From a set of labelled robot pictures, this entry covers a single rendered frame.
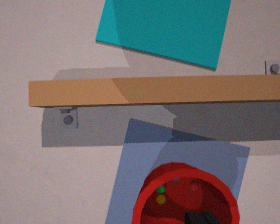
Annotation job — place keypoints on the dark red cup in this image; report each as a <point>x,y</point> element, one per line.
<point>212,195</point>

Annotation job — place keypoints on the yellow marble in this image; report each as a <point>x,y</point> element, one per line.
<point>161,199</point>

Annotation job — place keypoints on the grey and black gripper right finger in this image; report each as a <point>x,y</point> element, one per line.
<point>209,218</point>

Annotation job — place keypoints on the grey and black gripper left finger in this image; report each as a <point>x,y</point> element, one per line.
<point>192,218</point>

